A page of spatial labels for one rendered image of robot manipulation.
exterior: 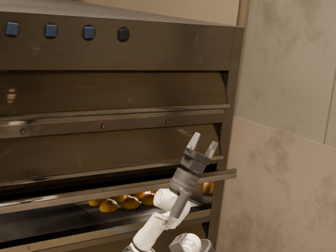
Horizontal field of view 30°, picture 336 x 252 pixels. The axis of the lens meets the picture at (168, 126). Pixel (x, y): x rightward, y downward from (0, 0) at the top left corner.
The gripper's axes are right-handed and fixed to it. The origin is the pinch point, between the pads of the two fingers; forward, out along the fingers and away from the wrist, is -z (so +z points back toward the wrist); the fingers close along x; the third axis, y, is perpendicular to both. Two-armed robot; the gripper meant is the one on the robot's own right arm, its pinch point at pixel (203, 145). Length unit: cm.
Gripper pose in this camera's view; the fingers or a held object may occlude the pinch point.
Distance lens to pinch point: 219.8
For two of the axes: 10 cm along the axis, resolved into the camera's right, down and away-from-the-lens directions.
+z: -4.6, 8.9, 0.2
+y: -6.5, -3.5, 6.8
